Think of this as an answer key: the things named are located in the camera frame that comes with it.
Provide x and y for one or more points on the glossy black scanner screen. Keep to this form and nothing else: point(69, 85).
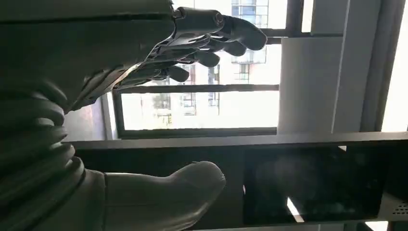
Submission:
point(312, 185)

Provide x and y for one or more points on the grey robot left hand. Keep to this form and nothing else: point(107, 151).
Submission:
point(79, 41)

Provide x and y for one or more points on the dark window frame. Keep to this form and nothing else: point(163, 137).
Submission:
point(197, 88)

